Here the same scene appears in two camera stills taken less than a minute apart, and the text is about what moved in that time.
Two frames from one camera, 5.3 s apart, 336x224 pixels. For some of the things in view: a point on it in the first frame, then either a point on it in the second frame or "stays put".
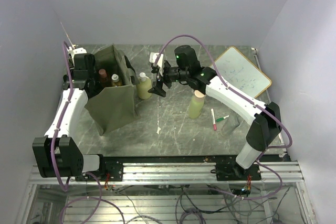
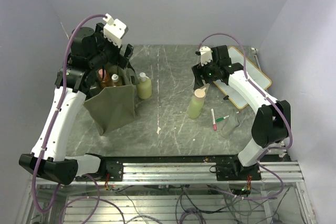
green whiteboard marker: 222,118 stays put
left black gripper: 93,68 → 119,59
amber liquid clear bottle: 116,82 stays put
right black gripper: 157,88 → 207,79
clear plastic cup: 230,124 stays put
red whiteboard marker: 213,119 stays put
